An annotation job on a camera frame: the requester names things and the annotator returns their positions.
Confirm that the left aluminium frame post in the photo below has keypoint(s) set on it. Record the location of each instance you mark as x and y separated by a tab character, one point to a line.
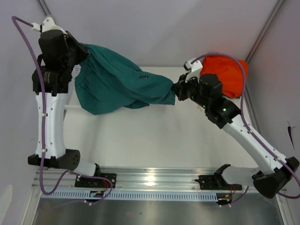
45	9

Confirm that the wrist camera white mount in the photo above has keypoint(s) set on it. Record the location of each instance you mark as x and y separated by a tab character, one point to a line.
47	25
193	68

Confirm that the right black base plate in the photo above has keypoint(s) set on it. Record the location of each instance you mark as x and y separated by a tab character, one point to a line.
213	182

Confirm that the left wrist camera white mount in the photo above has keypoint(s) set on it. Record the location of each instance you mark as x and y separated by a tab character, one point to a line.
47	25

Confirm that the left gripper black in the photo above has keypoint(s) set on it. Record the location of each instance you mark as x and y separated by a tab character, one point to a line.
82	52

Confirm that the aluminium mounting rail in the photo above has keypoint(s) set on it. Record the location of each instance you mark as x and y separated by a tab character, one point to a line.
137	179

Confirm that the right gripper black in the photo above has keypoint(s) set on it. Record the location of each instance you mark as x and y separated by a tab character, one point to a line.
180	87

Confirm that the white plastic basket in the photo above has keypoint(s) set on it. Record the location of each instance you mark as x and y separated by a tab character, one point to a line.
71	86

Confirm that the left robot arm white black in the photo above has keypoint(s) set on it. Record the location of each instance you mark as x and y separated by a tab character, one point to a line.
51	89

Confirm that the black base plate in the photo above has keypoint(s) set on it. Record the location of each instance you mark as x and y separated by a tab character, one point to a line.
213	182
83	182

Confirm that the orange folded shorts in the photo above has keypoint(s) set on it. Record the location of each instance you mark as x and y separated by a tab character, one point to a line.
228	72

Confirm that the aluminium frame post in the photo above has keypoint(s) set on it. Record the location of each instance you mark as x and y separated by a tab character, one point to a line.
265	29
45	9

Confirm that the right aluminium frame post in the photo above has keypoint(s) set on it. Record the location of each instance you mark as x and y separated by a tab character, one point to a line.
265	29

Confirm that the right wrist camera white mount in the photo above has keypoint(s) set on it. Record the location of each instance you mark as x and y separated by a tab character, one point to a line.
193	68

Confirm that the white slotted cable duct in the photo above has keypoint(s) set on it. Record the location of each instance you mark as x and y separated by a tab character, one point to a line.
136	195

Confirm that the teal green shorts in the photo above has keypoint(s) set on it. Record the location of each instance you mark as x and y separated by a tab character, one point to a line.
109	81

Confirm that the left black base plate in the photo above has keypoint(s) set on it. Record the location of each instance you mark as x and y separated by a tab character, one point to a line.
83	182

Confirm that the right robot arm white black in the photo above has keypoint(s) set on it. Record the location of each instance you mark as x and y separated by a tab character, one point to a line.
274	169

